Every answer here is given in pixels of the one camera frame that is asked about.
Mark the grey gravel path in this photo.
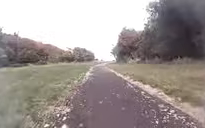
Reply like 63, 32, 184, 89
58, 62, 204, 128

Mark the grass verge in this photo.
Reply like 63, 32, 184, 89
106, 61, 205, 128

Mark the row of trees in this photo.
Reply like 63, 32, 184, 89
111, 0, 205, 64
0, 26, 96, 69

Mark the grass field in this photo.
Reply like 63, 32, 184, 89
0, 61, 95, 128

